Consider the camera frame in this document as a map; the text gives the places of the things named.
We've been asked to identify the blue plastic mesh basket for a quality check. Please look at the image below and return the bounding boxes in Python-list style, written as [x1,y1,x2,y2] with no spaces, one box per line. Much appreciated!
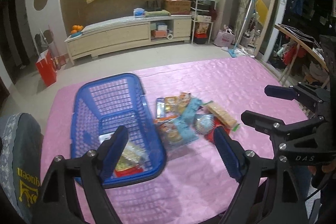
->
[70,73,166,189]

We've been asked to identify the grey queen printed cushion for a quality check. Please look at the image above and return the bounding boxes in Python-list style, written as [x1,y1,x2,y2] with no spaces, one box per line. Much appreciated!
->
[1,113,43,223]

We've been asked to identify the orange yellow cartoon snack bag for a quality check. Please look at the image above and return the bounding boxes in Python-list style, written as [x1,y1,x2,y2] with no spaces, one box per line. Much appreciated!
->
[164,92,192,115]

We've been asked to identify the wooden clothes rack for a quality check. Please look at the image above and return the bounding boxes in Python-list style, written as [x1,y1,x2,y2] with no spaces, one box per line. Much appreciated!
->
[274,24,329,85]

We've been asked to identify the round cookie clear blue bag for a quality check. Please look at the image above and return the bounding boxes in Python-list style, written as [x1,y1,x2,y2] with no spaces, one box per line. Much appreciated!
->
[194,114,215,135]

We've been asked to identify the oranges on blue plate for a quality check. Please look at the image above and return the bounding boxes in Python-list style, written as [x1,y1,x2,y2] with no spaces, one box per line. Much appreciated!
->
[70,25,84,38]

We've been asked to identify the wooden framed standing mirror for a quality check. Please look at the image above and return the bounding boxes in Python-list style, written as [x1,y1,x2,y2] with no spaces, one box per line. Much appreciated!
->
[249,0,276,57]

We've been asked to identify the cardboard box on cabinet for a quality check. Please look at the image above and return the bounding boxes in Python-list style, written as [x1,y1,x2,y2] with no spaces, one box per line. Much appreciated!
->
[164,0,191,15]

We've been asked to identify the blue tissue pack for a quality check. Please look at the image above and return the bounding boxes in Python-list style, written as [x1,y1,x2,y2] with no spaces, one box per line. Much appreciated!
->
[133,8,146,18]

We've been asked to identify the cream low TV cabinet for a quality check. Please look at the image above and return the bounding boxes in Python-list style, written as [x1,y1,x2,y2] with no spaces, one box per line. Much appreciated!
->
[65,15,192,63]

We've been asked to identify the pink white shopping bag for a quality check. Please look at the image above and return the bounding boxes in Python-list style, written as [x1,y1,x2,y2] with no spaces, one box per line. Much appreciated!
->
[214,25,235,47]

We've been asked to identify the light blue egg roll bag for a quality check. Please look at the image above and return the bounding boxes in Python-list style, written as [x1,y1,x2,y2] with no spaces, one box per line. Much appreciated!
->
[182,97,203,124]

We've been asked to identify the red yellow snack packet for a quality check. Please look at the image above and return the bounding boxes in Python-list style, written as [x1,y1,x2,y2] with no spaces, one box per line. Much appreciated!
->
[98,132,148,180]

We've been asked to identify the blue silver candy tube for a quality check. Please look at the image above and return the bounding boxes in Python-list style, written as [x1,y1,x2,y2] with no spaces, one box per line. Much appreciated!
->
[156,97,165,118]

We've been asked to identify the white metal shelf rack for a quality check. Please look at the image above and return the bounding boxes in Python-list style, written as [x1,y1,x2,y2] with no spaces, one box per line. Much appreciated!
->
[187,0,218,44]

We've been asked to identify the blue handled mop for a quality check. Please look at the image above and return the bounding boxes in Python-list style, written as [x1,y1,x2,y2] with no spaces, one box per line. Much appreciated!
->
[228,0,255,58]

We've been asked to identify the orange Alpenliebe candy pack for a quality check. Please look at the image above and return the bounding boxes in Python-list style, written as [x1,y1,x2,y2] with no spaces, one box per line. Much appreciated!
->
[154,115,178,126]

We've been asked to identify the red paper bag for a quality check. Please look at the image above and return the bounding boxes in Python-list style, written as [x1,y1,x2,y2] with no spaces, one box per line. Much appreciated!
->
[35,50,56,87]

